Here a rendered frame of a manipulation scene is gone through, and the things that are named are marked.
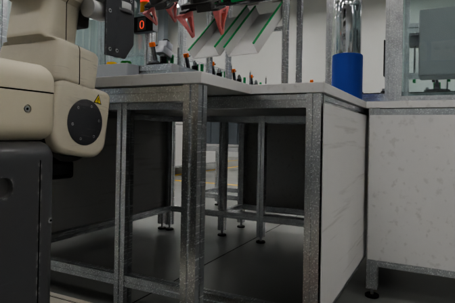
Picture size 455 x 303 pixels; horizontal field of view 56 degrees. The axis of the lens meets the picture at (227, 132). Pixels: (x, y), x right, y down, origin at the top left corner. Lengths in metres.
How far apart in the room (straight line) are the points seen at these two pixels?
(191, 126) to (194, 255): 0.32
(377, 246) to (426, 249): 0.19
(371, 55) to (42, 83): 11.75
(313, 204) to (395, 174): 0.73
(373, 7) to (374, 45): 1.02
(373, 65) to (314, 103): 10.97
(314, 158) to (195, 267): 0.46
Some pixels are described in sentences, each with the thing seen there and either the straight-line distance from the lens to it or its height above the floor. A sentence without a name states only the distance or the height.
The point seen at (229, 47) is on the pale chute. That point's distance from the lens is 1.59.
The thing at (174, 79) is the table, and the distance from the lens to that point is 1.10.
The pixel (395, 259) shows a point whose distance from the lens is 2.02.
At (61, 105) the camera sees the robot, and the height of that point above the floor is 0.76.
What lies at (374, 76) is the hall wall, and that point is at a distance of 12.18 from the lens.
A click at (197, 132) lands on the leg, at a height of 0.71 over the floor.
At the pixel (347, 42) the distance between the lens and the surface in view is 2.30.
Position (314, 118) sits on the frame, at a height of 0.76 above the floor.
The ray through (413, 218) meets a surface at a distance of 1.98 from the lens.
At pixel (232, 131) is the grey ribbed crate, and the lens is 3.70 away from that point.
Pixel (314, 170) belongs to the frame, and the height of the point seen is 0.60.
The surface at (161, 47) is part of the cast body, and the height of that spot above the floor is 1.06.
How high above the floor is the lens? 0.70
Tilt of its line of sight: level
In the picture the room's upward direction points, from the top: 1 degrees clockwise
